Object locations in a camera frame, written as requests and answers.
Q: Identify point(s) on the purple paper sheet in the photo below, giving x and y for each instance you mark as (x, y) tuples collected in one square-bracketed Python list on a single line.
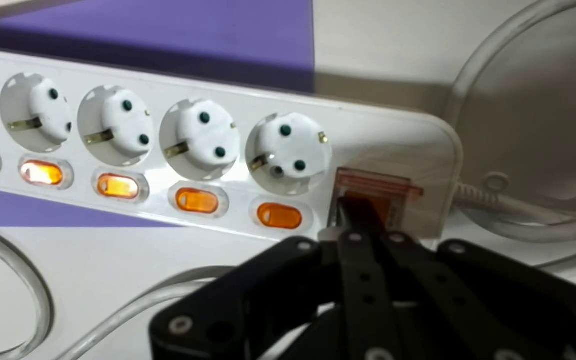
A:
[(246, 43)]

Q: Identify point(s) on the white multi-socket power strip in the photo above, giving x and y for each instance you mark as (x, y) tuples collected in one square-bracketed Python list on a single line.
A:
[(214, 157)]

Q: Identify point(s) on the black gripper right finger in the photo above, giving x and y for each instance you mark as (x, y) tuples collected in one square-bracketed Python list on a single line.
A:
[(454, 306)]

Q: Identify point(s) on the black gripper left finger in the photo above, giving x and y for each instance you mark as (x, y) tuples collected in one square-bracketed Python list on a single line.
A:
[(364, 294)]

